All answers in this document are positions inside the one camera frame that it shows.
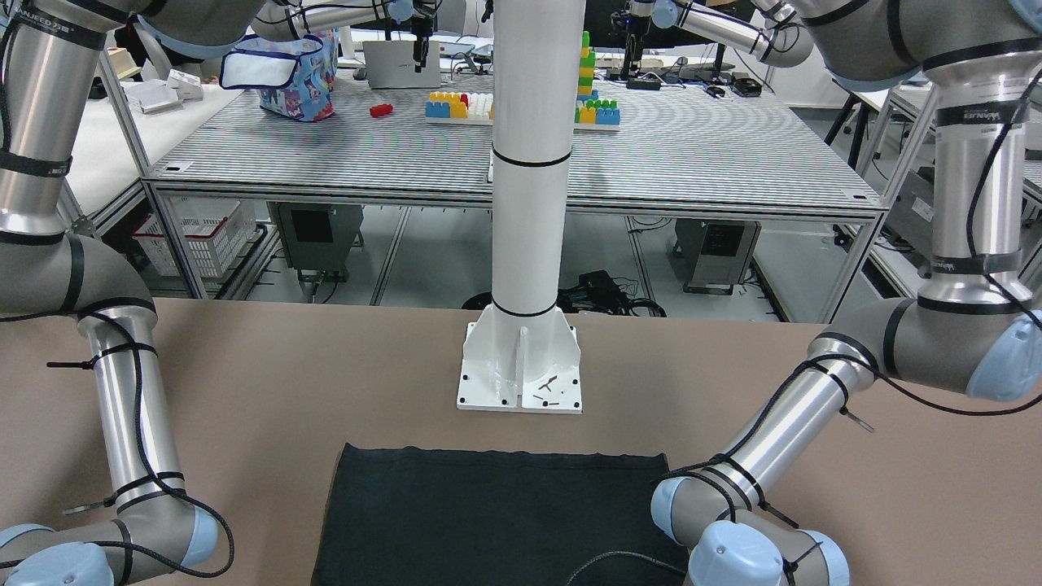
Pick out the white plastic basket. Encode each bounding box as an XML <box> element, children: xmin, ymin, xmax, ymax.
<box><xmin>133</xmin><ymin>198</ymin><xmax>256</xmax><ymax>278</ymax></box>

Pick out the patterned blue bag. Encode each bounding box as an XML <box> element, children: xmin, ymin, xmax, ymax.
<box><xmin>219</xmin><ymin>29</ymin><xmax>339</xmax><ymax>122</ymax></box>

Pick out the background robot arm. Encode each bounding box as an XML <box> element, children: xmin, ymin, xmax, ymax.
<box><xmin>626</xmin><ymin>1</ymin><xmax>814</xmax><ymax>68</ymax></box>

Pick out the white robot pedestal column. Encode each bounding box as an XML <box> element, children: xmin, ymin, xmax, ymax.
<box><xmin>457</xmin><ymin>1</ymin><xmax>585</xmax><ymax>414</ymax></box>

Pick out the black graphic t-shirt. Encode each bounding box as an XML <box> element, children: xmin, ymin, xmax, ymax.
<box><xmin>311</xmin><ymin>445</ymin><xmax>688</xmax><ymax>585</ymax></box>

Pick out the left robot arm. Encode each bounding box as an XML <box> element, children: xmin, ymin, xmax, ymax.
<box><xmin>650</xmin><ymin>1</ymin><xmax>1040</xmax><ymax>585</ymax></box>

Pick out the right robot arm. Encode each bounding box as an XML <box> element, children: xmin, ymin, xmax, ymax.
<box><xmin>2</xmin><ymin>1</ymin><xmax>263</xmax><ymax>585</ymax></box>

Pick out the colourful toy block set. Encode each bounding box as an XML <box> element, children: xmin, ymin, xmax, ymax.
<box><xmin>424</xmin><ymin>11</ymin><xmax>622</xmax><ymax>141</ymax></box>

